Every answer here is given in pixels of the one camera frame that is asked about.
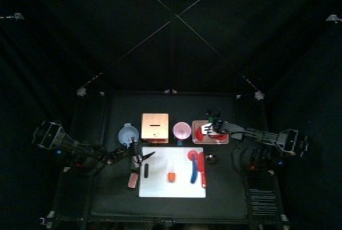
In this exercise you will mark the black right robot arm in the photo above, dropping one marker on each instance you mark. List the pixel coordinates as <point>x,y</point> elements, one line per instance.
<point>271,138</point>

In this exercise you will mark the light blue bowl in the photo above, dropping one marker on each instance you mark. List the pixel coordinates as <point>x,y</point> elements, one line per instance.
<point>126,134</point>

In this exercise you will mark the white frame bracket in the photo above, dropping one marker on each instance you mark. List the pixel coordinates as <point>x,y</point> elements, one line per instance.
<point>258,95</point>
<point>80,91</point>
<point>170,91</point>

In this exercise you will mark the brown patterned box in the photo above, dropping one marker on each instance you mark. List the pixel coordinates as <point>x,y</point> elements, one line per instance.
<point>201,138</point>

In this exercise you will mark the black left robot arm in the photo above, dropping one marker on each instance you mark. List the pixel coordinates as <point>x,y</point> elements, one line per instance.
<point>62,140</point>

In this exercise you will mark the grey frame clamp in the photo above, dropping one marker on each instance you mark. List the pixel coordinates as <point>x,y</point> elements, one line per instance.
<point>15,16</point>
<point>333,18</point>

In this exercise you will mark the dark round ball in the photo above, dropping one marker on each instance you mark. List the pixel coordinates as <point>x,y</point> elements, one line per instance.
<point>211,158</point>

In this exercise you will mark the white cutting board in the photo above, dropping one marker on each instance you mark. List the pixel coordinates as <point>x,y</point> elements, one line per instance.
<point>178,187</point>

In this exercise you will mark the pink toy block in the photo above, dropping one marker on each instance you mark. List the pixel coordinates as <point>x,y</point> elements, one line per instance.
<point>133,180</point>

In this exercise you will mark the wooden box with slot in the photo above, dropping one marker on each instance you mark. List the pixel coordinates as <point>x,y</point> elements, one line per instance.
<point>155,124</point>

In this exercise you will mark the blue toy knife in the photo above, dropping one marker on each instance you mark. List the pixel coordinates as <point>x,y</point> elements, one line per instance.
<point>194,174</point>

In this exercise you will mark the white toy piece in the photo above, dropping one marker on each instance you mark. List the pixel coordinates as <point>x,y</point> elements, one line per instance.
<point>206,128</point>

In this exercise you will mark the orange toy carrot bottom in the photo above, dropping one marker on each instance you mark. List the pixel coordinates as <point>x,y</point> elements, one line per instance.
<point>171,177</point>

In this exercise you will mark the pink bowl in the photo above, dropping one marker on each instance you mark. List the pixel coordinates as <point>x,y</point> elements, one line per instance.
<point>182,130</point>

